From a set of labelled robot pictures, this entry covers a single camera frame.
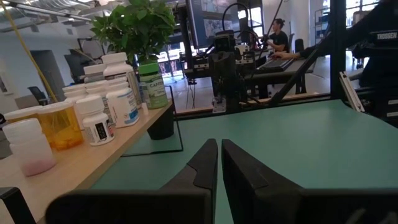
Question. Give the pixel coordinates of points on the dark desk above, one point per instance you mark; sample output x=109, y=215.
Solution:
x=280, y=74

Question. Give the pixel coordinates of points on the wooden shelf black metal frame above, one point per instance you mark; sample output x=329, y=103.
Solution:
x=93, y=161

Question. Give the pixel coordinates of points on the silver aluminium bar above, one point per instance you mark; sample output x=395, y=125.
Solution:
x=351, y=91

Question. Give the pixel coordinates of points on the person's hand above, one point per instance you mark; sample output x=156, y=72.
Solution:
x=284, y=55

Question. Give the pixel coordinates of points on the large white-capped supplement bottle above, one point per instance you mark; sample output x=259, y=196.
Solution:
x=116, y=63

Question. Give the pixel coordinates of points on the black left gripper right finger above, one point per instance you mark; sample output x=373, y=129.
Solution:
x=248, y=193

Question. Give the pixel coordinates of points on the person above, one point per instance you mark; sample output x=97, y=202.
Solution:
x=280, y=39

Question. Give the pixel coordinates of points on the green potted plant black pot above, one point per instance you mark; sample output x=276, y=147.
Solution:
x=136, y=28

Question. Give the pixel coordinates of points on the green caffeine bottle green cap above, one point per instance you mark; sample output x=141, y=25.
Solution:
x=154, y=88

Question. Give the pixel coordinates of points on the white Excedrin bottle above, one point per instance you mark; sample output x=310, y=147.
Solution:
x=93, y=121

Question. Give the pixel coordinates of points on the white-capped bottle red green label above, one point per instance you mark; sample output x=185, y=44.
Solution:
x=93, y=69

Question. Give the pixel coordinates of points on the large display monitor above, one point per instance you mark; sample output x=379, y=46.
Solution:
x=211, y=18

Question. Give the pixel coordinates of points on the black keyboard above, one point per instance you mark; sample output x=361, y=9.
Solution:
x=273, y=64

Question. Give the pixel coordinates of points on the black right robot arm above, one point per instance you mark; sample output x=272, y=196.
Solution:
x=225, y=81

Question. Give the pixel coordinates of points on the amber pill bottle white cap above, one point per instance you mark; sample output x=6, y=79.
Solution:
x=21, y=112
x=60, y=127

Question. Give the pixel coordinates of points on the grey office chair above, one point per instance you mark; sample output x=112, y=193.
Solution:
x=38, y=95

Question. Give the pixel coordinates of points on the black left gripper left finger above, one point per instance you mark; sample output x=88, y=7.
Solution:
x=192, y=193

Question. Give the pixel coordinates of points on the green table mat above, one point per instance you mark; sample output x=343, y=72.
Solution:
x=295, y=149

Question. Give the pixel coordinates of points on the translucent white bottle pink powder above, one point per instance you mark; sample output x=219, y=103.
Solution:
x=29, y=146

